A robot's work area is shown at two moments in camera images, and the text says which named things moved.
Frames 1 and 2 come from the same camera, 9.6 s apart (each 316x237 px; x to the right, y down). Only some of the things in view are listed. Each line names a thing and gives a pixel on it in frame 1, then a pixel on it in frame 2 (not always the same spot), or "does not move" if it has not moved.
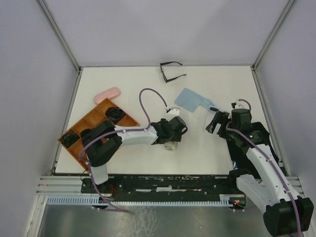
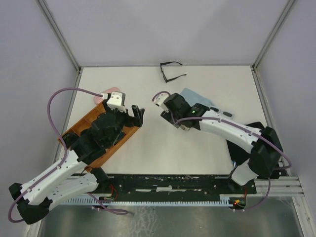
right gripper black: [221, 118] to [168, 117]
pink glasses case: [109, 94] does not move
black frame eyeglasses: [164, 76] does not move
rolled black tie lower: [68, 139] does not move
